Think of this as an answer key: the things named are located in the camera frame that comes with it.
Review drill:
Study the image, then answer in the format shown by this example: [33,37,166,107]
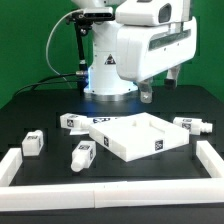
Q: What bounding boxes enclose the black camera on stand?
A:
[66,7,115,91]

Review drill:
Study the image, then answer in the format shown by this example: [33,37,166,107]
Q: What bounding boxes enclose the white square table top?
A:
[89,113,189,162]

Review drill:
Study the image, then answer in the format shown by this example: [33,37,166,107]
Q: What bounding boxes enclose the black cables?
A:
[12,72,88,98]

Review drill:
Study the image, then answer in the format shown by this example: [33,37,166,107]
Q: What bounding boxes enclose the grey cable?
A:
[45,9,84,78]

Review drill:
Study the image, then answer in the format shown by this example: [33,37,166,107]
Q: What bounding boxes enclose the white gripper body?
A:
[116,18,197,82]

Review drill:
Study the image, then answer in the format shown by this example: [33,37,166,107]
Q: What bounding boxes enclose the white U-shaped fence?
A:
[0,141,224,212]

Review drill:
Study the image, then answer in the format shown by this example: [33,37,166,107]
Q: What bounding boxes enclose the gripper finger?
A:
[139,78,153,103]
[164,65,181,89]

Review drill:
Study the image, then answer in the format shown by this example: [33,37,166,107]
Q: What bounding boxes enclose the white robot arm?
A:
[71,0,197,103]

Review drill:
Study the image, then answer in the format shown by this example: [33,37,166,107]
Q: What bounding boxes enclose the paper sheet with markers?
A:
[70,117,115,135]

